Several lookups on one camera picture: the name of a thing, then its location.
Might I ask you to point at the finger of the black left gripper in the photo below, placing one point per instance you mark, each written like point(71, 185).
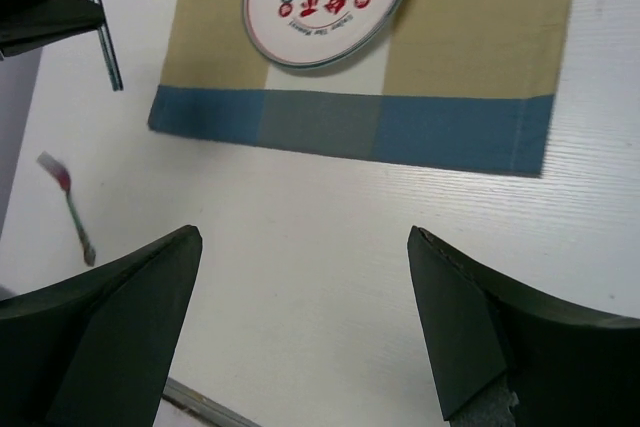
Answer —
point(27, 25)

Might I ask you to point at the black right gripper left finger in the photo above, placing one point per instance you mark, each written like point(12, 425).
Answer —
point(96, 348)

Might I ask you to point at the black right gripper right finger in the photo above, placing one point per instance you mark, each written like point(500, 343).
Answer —
point(505, 354)

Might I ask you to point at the iridescent teal knife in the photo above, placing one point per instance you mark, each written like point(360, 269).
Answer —
point(109, 54)

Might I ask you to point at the iridescent fork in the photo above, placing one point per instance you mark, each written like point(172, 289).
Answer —
point(62, 176)

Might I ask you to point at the blue beige cloth placemat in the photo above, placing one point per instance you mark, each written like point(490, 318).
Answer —
point(463, 85)

